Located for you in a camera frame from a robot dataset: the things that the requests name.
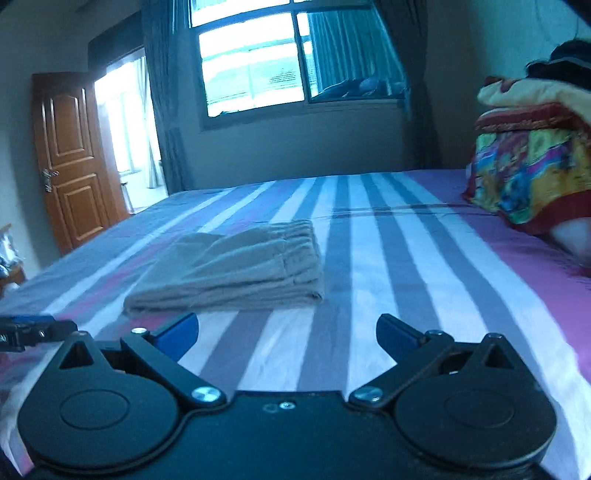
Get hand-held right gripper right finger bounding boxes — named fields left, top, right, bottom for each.
left=348, top=314, right=516, bottom=409

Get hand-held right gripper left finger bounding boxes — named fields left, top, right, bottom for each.
left=58, top=312, right=228, bottom=409

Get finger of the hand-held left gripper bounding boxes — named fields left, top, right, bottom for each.
left=0, top=315, right=79, bottom=353

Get grey-beige pants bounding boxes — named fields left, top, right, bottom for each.
left=124, top=219, right=326, bottom=317

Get striped bed sheet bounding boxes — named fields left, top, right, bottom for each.
left=0, top=168, right=591, bottom=480

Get white clutter on cabinet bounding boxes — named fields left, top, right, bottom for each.
left=0, top=224, right=23, bottom=278

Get brown wooden door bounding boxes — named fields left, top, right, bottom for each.
left=31, top=71, right=133, bottom=256

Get white pillow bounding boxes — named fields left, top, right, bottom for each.
left=549, top=216, right=591, bottom=267

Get white sheer doorway curtain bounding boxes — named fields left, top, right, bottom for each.
left=133, top=56, right=163, bottom=190

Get colourful patterned blanket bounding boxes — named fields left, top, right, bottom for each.
left=463, top=126, right=591, bottom=235

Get dark grey curtain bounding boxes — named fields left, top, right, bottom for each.
left=140, top=0, right=195, bottom=195
left=373, top=0, right=443, bottom=171

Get dark clothes on window sill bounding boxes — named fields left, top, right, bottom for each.
left=313, top=76, right=411, bottom=100

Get red and cream blanket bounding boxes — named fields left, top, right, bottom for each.
left=475, top=75, right=591, bottom=136

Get black cloth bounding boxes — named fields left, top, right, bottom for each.
left=525, top=39, right=591, bottom=92

